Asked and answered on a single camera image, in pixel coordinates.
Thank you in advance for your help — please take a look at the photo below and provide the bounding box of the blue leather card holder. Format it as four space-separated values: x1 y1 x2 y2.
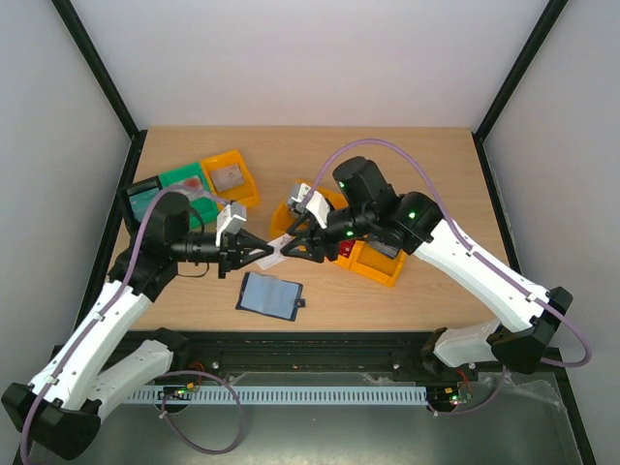
235 272 306 322

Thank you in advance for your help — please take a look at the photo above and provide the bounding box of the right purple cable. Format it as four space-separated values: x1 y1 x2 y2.
304 138 594 419

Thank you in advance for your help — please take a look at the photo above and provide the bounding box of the black aluminium frame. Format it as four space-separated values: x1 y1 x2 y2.
9 0 598 465

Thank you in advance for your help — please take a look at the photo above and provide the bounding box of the teal card stack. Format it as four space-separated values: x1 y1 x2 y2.
129 188 160 222

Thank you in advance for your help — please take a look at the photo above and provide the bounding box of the light blue cable duct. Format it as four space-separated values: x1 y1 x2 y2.
125 386 427 406

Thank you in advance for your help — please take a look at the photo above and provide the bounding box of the white red-dot card stack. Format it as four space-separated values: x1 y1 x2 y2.
176 175 203 201

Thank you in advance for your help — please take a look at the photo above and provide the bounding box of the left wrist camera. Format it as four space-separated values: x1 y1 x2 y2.
215 201 247 247

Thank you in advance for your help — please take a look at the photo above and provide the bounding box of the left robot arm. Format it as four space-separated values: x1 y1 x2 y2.
1 185 273 464

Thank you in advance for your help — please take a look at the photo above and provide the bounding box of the black storage bin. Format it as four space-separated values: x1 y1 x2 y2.
116 176 163 234

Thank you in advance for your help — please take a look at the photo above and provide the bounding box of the red card stack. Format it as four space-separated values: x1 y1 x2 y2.
338 240 356 259

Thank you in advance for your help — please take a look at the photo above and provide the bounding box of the beige card stack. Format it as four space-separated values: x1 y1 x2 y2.
209 164 244 192

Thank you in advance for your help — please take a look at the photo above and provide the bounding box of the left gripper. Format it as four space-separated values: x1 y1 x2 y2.
172 230 274 280

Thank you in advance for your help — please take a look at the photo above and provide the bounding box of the white magnetic-stripe credit card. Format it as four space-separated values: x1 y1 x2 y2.
257 233 293 270

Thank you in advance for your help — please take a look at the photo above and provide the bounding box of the green storage bin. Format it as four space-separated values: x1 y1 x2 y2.
159 163 219 229

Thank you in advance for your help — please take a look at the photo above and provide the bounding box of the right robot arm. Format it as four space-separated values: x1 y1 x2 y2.
281 156 573 380

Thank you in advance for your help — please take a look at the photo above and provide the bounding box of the yellow triple storage bin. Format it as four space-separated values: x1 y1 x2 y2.
269 201 407 287

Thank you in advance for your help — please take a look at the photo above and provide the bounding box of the yellow single storage bin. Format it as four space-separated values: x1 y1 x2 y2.
200 149 261 207

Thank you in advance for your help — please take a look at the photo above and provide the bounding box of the blue card stack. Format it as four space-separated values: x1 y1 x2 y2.
367 240 400 260

